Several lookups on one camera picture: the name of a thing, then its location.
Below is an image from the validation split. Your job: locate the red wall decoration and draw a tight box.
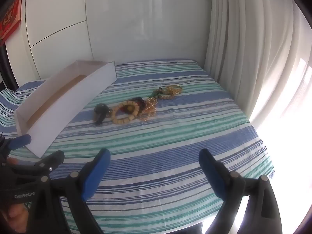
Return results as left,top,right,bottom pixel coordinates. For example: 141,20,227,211
1,0,22,46

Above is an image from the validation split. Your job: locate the pearl bead necklace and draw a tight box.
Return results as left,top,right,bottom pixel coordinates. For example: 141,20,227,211
139,97,158,123

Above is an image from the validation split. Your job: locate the black wrist watch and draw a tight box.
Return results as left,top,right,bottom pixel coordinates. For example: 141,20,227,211
94,104,109,125

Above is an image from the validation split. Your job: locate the white cardboard tray box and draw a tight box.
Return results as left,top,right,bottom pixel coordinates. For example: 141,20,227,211
14,61,117,158

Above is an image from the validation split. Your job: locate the striped blue green bedsheet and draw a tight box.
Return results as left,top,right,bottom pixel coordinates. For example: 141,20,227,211
0,58,275,234

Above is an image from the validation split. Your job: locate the white curtain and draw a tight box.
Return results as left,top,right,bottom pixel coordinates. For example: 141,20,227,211
204,0,311,128

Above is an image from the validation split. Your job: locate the large tan wooden bracelet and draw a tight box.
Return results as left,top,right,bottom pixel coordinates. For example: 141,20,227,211
111,100,141,125

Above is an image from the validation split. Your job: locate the white wardrobe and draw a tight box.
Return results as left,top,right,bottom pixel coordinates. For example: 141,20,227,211
6,0,212,86

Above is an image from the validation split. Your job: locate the black bead bracelet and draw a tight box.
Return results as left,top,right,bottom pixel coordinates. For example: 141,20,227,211
129,97,147,109

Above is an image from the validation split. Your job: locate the gold bangle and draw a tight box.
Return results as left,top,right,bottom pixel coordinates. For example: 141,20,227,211
166,85,183,95

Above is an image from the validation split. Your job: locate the red bead bracelet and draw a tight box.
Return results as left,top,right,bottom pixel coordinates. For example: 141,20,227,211
119,103,137,115

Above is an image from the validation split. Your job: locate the left human hand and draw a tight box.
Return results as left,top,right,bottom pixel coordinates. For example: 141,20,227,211
4,157,30,234

